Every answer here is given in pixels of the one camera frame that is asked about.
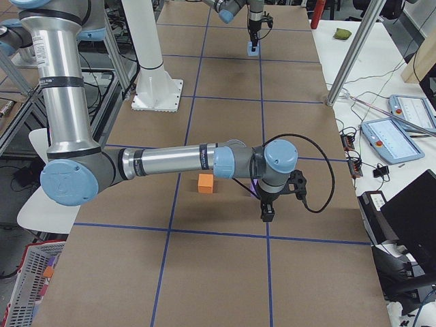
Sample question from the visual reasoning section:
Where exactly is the light blue foam block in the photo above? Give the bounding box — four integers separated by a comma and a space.
247, 42, 260, 57

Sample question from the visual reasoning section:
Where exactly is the orange foam block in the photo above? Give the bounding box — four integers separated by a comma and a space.
198, 174, 214, 194

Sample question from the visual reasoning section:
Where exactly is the small electronics board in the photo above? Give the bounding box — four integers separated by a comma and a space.
341, 134, 363, 179

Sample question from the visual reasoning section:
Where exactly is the red cylinder bottle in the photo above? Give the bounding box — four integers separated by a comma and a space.
311, 0, 326, 30

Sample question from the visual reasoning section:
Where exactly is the green bean bag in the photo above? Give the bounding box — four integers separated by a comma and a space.
333, 28, 352, 40

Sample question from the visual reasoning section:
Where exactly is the front teach pendant tablet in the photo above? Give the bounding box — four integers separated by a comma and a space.
361, 119, 425, 164

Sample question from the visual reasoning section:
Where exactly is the teach pendant tablet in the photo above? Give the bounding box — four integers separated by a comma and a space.
388, 95, 435, 131
361, 119, 425, 164

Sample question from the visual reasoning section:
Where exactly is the reacher grabber stick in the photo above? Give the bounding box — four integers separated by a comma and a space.
339, 92, 435, 137

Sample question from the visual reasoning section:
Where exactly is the black laptop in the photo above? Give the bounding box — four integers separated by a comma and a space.
381, 169, 435, 273

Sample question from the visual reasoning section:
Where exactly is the rear teach pendant tablet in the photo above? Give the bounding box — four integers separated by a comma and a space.
388, 95, 435, 131

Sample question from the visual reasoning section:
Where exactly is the white perforated basket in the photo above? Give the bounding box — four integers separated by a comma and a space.
1, 240, 65, 326

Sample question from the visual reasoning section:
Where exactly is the aluminium frame post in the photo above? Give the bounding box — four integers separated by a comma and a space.
326, 0, 386, 107

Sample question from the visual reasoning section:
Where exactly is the white camera pedestal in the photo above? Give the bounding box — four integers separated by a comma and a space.
122, 0, 183, 112

